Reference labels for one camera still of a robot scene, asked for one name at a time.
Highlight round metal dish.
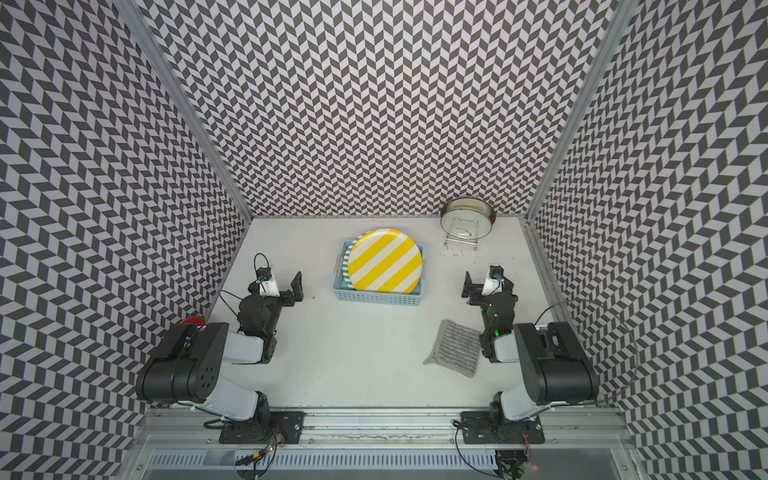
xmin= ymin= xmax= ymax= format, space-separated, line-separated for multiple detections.
xmin=440 ymin=197 xmax=496 ymax=239

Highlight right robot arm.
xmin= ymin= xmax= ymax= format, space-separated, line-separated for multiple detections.
xmin=461 ymin=265 xmax=599 ymax=424

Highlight light blue plastic basket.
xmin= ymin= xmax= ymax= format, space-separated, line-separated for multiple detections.
xmin=331 ymin=239 xmax=427 ymax=306

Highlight grey striped cloth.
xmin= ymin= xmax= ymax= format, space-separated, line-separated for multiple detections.
xmin=423 ymin=319 xmax=481 ymax=378

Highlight aluminium front rail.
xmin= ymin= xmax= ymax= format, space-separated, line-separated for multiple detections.
xmin=133 ymin=407 xmax=634 ymax=449

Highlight green striped plate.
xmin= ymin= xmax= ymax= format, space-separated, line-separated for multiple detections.
xmin=341 ymin=240 xmax=356 ymax=289

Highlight red emergency button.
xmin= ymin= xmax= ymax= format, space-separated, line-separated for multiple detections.
xmin=182 ymin=317 xmax=206 ymax=328

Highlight wire plate stand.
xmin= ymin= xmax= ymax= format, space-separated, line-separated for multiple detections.
xmin=444 ymin=218 xmax=478 ymax=251

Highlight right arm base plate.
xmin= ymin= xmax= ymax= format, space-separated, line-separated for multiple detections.
xmin=459 ymin=411 xmax=545 ymax=445

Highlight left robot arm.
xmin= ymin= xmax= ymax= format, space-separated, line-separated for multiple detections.
xmin=135 ymin=267 xmax=304 ymax=427

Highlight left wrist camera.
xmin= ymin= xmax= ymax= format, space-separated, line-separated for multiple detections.
xmin=256 ymin=267 xmax=280 ymax=297

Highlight yellow striped plate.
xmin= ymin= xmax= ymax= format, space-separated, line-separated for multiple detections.
xmin=349 ymin=228 xmax=424 ymax=294

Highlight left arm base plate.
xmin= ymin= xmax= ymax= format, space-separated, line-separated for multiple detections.
xmin=219 ymin=410 xmax=306 ymax=445

